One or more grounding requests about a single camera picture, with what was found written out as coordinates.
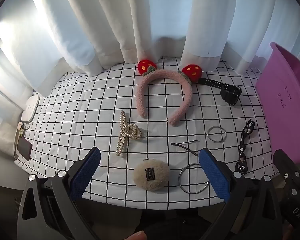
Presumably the person's left hand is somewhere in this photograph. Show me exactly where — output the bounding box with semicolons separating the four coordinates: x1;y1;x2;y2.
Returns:
124;231;148;240

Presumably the white sheer curtain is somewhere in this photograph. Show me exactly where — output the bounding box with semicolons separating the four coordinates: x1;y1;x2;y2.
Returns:
0;0;300;160

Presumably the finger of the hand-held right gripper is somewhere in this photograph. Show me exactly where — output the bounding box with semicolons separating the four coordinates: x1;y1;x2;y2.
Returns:
272;149;300;195

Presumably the person's dark clothing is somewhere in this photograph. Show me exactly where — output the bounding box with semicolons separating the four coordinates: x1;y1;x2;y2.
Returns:
137;209;215;240

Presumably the thin black hair pin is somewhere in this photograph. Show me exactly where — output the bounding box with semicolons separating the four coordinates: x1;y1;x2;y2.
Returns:
171;140;200;157

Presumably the beige fluffy plush charm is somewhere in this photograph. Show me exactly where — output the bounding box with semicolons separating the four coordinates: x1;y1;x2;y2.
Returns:
132;158;170;190

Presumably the black polka-dot ribbon clip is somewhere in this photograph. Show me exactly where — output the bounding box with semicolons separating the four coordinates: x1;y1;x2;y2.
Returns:
234;119;256;176

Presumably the white black-grid tablecloth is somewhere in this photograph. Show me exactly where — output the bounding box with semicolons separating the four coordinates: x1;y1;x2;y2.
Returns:
14;56;282;209

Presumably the pearl hair claw clip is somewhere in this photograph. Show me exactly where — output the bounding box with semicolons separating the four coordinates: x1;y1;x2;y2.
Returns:
115;110;143;157

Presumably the large silver bangle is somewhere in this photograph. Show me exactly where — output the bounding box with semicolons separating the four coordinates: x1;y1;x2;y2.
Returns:
178;163;209;194

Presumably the pink fluffy strawberry headband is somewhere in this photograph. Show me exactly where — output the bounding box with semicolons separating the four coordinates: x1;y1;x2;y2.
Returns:
136;59;203;127

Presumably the black digital wristwatch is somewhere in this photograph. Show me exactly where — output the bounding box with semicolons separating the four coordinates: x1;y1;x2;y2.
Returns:
198;77;242;105

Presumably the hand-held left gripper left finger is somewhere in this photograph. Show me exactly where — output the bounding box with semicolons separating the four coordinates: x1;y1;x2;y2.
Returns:
17;146;102;240

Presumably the white plastic box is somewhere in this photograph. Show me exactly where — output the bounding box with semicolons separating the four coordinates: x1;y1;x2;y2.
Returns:
22;94;40;123

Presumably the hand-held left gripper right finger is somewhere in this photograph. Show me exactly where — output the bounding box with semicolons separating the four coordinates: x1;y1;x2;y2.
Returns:
199;147;284;240

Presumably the purple plastic basin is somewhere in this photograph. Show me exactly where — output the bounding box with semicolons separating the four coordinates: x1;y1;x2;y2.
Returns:
255;42;300;164

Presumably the small silver ring bracelet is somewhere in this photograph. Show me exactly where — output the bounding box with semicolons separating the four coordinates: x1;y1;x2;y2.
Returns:
207;126;227;143

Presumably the dark smartphone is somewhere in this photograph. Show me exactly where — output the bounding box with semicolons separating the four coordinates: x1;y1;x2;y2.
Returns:
17;137;32;162

